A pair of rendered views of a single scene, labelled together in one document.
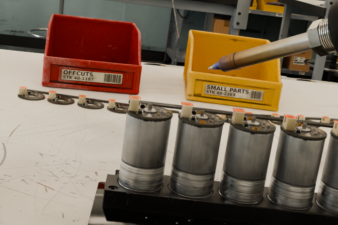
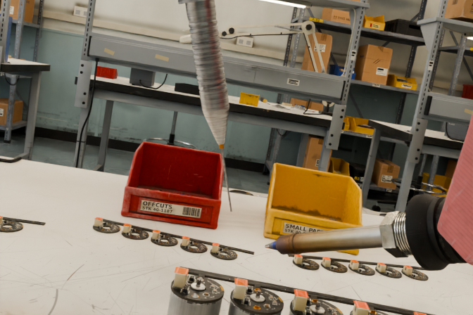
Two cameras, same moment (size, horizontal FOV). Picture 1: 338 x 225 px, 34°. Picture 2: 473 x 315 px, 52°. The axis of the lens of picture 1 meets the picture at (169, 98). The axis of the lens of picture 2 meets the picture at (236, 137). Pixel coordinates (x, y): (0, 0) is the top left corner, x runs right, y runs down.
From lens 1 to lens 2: 0.07 m
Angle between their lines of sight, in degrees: 8
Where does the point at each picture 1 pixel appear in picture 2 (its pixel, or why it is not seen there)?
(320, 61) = (405, 182)
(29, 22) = (146, 131)
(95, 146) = (155, 297)
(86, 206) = not seen: outside the picture
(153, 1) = (254, 120)
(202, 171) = not seen: outside the picture
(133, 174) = not seen: outside the picture
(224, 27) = (318, 145)
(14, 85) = (93, 214)
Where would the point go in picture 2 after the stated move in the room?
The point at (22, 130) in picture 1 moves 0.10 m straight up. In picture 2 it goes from (83, 273) to (101, 139)
